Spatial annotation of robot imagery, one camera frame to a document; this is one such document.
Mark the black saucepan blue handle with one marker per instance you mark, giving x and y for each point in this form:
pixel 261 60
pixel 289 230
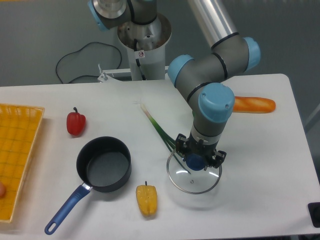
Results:
pixel 104 165

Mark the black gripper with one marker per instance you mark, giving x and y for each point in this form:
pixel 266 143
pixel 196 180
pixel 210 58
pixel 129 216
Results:
pixel 198 155

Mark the orange baguette bread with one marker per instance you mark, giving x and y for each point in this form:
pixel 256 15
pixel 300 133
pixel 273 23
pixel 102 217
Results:
pixel 253 105

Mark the brown egg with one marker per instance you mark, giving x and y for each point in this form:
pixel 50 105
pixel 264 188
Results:
pixel 2 190

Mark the glass lid blue knob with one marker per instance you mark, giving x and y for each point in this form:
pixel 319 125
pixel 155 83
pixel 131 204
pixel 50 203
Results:
pixel 190 174

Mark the green spring onion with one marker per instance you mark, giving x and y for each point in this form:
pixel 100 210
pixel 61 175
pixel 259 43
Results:
pixel 168 141

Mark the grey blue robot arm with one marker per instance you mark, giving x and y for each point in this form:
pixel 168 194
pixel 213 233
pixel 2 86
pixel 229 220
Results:
pixel 200 82

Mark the red bell pepper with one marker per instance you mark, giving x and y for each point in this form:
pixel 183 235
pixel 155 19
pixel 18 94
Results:
pixel 75 122

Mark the black object table corner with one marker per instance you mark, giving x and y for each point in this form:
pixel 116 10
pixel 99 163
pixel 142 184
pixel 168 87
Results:
pixel 314 212

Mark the yellow woven basket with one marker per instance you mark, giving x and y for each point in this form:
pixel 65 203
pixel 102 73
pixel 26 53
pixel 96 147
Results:
pixel 19 126

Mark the yellow bell pepper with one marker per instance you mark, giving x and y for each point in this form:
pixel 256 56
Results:
pixel 147 199

